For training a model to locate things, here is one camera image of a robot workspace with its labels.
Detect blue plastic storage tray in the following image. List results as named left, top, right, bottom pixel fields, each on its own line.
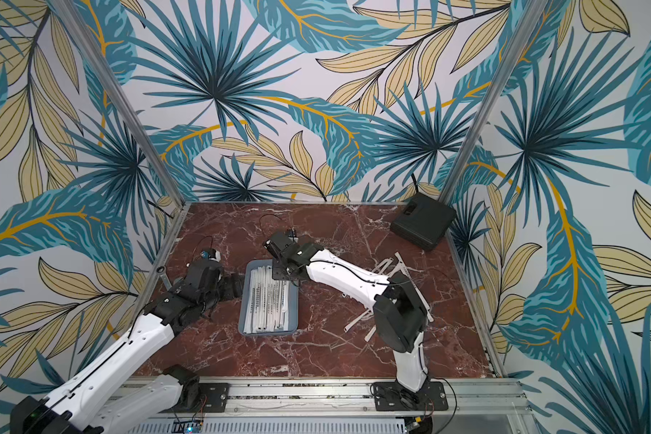
left=238, top=259, right=300, bottom=337

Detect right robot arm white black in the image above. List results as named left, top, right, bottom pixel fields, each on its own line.
left=264, top=233, right=431, bottom=392

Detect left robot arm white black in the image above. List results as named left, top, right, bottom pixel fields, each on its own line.
left=9, top=258, right=244, bottom=433

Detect black box with antenna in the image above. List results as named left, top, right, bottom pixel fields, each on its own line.
left=391, top=175, right=457, bottom=251

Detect white wrapped straw in tray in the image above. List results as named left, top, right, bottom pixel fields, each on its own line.
left=243, top=265, right=291, bottom=333

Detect white wrapped straw on table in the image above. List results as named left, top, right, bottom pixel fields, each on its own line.
left=344, top=311, right=373, bottom=333

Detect green circuit board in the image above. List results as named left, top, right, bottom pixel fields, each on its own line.
left=171, top=421, right=204, bottom=434

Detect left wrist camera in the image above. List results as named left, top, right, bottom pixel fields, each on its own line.
left=201, top=248, right=221, bottom=262

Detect orange handled adjustable wrench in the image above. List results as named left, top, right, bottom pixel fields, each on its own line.
left=157, top=266, right=172, bottom=290

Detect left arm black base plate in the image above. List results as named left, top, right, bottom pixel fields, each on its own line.
left=166, top=383, right=230, bottom=413

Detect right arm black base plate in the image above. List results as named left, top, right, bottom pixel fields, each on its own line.
left=370, top=381, right=448, bottom=413

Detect left aluminium frame post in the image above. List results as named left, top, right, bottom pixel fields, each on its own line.
left=52, top=0, right=186, bottom=208

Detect aluminium frame post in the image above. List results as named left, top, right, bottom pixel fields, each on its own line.
left=52, top=0, right=186, bottom=208
left=438, top=0, right=549, bottom=206

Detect aluminium front rail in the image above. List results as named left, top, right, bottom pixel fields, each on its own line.
left=110, top=377, right=539, bottom=433

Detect right aluminium frame post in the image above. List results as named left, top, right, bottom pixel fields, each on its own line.
left=438, top=0, right=549, bottom=206

